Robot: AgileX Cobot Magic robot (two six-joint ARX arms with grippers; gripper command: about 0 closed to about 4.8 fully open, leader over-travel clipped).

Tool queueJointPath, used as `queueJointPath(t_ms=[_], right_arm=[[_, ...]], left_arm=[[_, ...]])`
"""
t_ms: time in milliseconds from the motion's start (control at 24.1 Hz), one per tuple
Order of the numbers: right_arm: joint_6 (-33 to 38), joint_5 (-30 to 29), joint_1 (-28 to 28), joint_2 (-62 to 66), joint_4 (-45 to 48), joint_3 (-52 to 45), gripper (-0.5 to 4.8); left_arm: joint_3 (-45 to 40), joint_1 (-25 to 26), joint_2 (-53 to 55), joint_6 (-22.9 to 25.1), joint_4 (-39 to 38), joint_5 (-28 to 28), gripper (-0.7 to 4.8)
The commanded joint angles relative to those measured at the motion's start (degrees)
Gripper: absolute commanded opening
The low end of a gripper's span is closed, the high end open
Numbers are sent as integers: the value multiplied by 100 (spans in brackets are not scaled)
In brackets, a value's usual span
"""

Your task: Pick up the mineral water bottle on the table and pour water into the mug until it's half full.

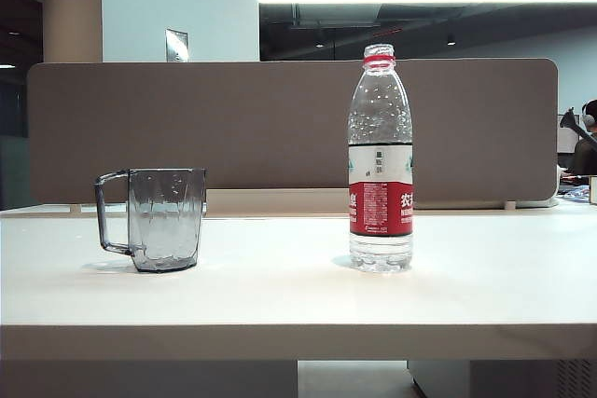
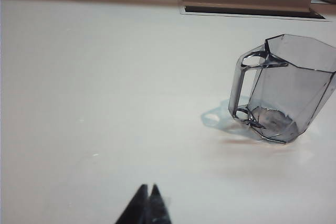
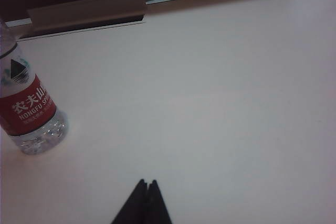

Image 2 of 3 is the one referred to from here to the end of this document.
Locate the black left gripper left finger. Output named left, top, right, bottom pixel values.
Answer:
left=114, top=184, right=150, bottom=224

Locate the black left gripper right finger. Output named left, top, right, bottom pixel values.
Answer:
left=148, top=183, right=172, bottom=224

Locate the white cable slot frame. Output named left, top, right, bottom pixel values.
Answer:
left=180, top=3, right=332, bottom=23

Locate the transparent grey faceted mug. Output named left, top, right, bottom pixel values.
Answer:
left=228, top=34, right=336, bottom=145

